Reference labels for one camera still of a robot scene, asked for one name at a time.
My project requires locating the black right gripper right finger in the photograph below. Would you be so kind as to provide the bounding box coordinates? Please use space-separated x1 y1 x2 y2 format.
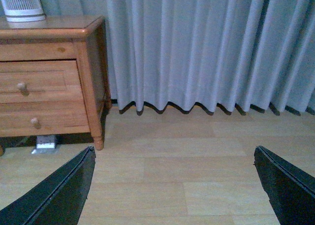
254 146 315 225

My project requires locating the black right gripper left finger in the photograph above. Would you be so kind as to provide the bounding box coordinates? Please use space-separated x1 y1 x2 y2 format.
0 146 95 225

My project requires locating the drawer wooden knob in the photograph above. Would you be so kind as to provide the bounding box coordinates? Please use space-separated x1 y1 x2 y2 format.
31 118 40 129
17 82 28 93

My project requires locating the white floor power socket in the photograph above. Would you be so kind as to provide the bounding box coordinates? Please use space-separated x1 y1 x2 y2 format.
31 134 58 155

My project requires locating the wooden nightstand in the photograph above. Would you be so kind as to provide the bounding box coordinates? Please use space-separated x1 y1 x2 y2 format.
0 15 111 150

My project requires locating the grey curtain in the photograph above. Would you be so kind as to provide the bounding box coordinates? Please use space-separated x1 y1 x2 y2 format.
36 0 315 117

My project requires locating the white cylindrical air purifier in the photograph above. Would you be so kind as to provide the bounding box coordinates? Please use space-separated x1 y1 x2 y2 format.
1 0 46 22

